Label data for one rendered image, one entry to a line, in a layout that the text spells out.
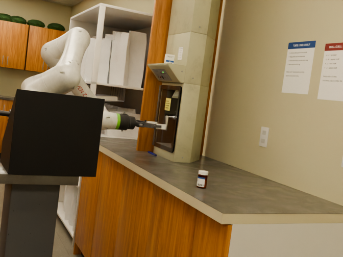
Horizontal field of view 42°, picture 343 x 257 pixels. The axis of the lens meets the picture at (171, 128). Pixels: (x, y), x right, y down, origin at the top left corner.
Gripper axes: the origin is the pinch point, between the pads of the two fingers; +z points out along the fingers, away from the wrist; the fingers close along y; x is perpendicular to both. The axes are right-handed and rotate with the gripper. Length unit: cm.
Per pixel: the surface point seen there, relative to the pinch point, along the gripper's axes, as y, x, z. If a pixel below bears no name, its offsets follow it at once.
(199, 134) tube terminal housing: 2.8, 3.3, 28.9
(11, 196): -51, 31, -85
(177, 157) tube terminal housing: -5.7, 17.3, 11.8
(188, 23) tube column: -1, -62, 9
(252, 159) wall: -23, 13, 52
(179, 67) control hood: -5.5, -35.1, 5.5
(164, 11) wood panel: 32, -72, 7
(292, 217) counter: -110, 22, 11
